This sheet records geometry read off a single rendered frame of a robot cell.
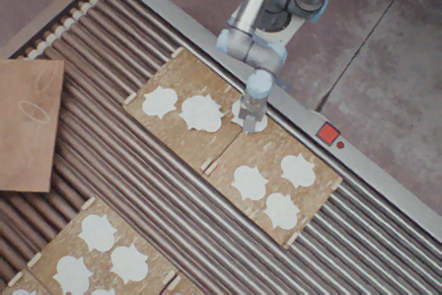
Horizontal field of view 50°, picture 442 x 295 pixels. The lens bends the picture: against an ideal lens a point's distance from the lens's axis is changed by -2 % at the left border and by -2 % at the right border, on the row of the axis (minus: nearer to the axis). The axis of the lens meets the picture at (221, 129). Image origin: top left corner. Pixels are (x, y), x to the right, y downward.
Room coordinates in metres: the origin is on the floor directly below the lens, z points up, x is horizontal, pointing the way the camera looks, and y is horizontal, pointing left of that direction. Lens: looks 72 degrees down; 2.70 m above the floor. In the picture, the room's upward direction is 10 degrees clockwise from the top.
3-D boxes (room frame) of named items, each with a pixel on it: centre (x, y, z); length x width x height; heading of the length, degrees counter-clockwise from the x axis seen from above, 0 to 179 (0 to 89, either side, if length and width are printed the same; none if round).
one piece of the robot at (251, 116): (0.58, -0.09, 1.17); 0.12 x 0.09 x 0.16; 0
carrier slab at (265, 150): (0.43, -0.23, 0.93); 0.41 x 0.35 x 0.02; 58
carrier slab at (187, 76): (0.65, 0.13, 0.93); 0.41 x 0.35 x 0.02; 59
